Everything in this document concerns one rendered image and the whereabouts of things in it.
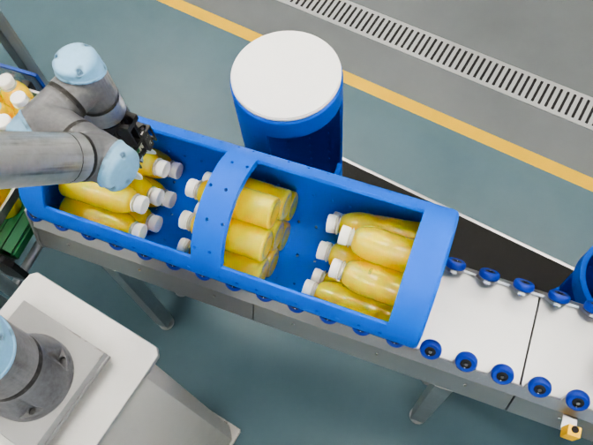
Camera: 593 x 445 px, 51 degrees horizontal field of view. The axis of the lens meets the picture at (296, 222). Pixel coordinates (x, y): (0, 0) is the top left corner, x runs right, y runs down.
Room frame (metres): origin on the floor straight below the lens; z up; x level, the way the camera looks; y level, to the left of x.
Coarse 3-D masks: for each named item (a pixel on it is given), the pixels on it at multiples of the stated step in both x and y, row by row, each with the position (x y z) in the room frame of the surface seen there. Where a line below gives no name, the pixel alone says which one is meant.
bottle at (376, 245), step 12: (360, 228) 0.49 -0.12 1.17; (372, 228) 0.49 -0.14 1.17; (348, 240) 0.47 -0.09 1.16; (360, 240) 0.46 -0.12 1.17; (372, 240) 0.46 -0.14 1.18; (384, 240) 0.46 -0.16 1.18; (396, 240) 0.45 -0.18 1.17; (408, 240) 0.45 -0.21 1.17; (360, 252) 0.45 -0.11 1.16; (372, 252) 0.44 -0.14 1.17; (384, 252) 0.44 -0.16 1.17; (396, 252) 0.43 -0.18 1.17; (408, 252) 0.43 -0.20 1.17; (384, 264) 0.42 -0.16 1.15; (396, 264) 0.41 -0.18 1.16
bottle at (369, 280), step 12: (348, 264) 0.44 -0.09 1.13; (360, 264) 0.43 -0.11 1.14; (372, 264) 0.43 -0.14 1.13; (348, 276) 0.41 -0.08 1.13; (360, 276) 0.40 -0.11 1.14; (372, 276) 0.40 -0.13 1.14; (384, 276) 0.40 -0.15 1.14; (396, 276) 0.39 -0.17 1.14; (348, 288) 0.40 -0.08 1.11; (360, 288) 0.39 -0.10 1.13; (372, 288) 0.38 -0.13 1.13; (384, 288) 0.38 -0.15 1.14; (396, 288) 0.37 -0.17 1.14; (384, 300) 0.36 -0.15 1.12
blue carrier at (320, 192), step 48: (192, 144) 0.79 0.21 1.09; (48, 192) 0.72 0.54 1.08; (240, 192) 0.58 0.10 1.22; (336, 192) 0.63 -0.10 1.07; (384, 192) 0.55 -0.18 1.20; (144, 240) 0.55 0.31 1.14; (192, 240) 0.51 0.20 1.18; (288, 240) 0.58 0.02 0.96; (336, 240) 0.56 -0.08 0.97; (432, 240) 0.42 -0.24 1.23; (240, 288) 0.44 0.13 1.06; (288, 288) 0.40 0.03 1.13; (432, 288) 0.34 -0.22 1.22; (384, 336) 0.30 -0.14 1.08
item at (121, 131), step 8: (128, 112) 0.70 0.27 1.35; (128, 120) 0.69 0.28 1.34; (136, 120) 0.69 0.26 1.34; (112, 128) 0.67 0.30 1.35; (120, 128) 0.67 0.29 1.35; (128, 128) 0.67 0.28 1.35; (136, 128) 0.68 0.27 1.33; (144, 128) 0.72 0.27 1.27; (120, 136) 0.69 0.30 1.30; (128, 136) 0.67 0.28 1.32; (136, 136) 0.68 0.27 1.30; (144, 136) 0.69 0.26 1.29; (152, 136) 0.71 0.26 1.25; (128, 144) 0.67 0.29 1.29; (136, 144) 0.67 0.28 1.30; (144, 144) 0.69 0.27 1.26; (152, 144) 0.70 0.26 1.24; (144, 152) 0.68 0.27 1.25
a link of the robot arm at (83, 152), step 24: (0, 144) 0.46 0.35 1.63; (24, 144) 0.48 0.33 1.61; (48, 144) 0.49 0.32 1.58; (72, 144) 0.51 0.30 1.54; (96, 144) 0.53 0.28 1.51; (120, 144) 0.54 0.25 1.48; (0, 168) 0.43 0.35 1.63; (24, 168) 0.45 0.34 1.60; (48, 168) 0.46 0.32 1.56; (72, 168) 0.48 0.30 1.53; (96, 168) 0.50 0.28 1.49; (120, 168) 0.51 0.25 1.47
